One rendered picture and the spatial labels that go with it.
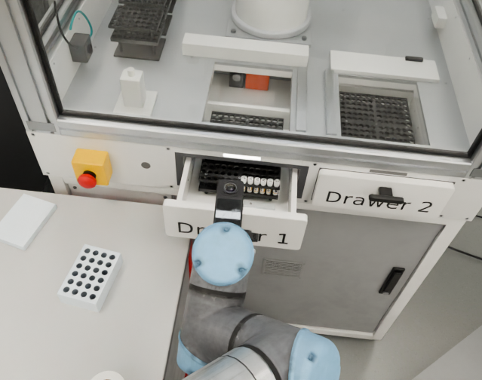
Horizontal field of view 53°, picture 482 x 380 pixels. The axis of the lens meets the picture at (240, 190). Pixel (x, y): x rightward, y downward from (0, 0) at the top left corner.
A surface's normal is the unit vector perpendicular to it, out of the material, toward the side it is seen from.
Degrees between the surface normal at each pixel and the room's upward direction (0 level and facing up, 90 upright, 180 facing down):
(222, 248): 35
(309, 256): 90
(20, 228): 0
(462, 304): 0
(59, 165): 90
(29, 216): 0
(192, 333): 53
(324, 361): 58
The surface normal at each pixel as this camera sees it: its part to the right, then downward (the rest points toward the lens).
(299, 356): -0.46, -0.67
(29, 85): -0.10, 0.77
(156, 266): 0.05, -0.63
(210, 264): -0.01, -0.07
